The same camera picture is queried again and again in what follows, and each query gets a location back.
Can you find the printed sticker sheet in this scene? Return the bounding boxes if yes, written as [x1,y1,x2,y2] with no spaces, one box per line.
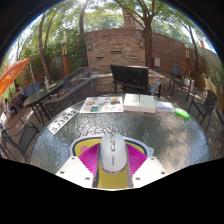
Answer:
[79,96,124,114]

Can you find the black slatted chair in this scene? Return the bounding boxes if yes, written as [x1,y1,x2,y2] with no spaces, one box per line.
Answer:
[109,64,164,98]

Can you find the blue chair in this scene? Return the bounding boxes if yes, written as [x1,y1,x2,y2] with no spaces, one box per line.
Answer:
[24,81,43,98]

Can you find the yellow duck-shaped mouse pad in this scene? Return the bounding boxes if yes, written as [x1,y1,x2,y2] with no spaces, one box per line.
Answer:
[69,134,155,190]

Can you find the dark patio table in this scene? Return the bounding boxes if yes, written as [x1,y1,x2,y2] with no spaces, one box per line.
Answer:
[22,79,66,118]

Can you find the dark wicker chair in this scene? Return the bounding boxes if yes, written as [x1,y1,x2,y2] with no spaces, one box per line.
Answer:
[63,66,93,91]
[43,75,99,119]

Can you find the orange parasol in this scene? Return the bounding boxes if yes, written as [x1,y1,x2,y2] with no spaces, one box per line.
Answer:
[0,57,31,98]

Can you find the person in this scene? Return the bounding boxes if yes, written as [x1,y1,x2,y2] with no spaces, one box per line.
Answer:
[14,84,26,98]

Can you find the thin white booklet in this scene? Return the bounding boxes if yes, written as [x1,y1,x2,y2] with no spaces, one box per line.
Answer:
[155,100,175,113]

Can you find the white flat box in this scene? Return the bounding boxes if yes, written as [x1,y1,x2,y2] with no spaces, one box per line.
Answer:
[139,94,157,114]
[123,93,142,113]

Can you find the white computer mouse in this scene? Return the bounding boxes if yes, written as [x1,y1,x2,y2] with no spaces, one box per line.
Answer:
[98,133,129,175]

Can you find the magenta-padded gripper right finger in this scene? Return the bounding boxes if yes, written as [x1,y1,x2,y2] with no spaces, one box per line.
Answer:
[125,143,169,189]

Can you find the white number plate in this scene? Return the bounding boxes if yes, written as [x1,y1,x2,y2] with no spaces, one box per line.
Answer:
[46,107,80,136]

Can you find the black metal mesh chair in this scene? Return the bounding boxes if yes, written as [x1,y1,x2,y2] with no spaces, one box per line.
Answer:
[0,119,40,161]
[188,89,219,131]

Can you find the dark slatted garden chair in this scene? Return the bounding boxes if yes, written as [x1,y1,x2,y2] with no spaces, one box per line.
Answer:
[168,64,188,93]

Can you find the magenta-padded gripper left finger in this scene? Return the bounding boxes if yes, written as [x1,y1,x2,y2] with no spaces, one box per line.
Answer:
[54,143,101,190]

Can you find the green marker pen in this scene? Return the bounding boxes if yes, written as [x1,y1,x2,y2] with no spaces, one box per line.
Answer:
[173,107,191,121]

